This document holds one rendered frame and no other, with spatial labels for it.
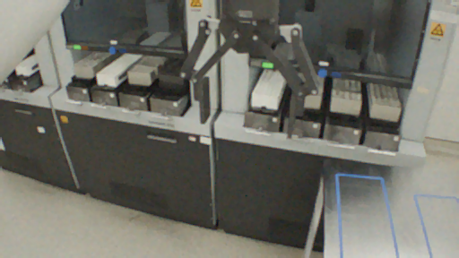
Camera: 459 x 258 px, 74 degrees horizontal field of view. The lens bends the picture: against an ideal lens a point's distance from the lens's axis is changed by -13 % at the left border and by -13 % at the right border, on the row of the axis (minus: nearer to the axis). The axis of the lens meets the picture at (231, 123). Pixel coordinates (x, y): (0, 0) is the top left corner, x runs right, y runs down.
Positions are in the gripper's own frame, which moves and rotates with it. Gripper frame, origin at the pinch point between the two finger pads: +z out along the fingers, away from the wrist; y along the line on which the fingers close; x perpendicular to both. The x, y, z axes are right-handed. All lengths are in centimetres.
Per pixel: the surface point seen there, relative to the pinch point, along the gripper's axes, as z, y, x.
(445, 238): 38, 49, 18
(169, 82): 35, -51, 73
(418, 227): 38, 42, 21
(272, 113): 39, -6, 67
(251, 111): 39, -14, 67
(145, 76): 34, -62, 73
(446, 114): 89, 106, 186
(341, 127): 40, 20, 66
